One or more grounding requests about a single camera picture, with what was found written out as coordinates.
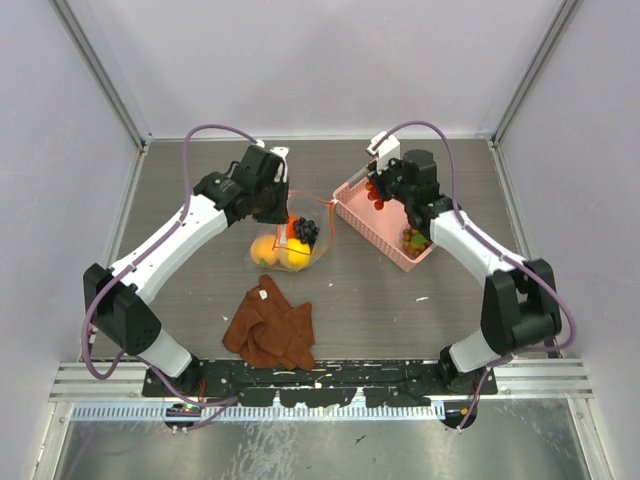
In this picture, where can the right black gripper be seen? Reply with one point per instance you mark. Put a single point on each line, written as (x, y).
(378, 178)

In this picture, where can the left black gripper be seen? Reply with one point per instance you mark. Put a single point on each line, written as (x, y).
(279, 215)

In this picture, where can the orange peach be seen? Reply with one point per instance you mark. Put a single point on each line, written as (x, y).
(262, 250)

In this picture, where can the dark grape bunch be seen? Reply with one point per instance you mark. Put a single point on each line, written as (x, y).
(307, 231)

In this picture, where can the clear zip top bag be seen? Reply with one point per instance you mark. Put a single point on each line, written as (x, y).
(301, 204)

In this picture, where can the brown longan bunch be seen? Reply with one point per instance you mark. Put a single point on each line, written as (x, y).
(414, 243)

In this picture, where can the yellow apple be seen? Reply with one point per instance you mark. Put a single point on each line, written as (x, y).
(295, 255)

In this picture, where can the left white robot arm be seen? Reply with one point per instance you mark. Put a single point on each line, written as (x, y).
(118, 297)

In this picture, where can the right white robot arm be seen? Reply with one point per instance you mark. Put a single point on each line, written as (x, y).
(518, 310)

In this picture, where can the pink plastic basket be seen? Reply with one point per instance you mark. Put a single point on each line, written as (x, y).
(385, 229)

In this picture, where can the brown cloth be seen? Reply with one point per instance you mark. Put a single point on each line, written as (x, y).
(268, 332)

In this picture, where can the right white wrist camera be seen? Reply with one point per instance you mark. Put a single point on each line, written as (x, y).
(281, 173)

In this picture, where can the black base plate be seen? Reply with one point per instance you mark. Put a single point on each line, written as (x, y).
(393, 383)

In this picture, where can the grey slotted cable duct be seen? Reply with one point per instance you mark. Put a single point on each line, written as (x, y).
(163, 410)

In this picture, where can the aluminium frame rail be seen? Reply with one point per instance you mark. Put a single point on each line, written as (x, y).
(520, 378)

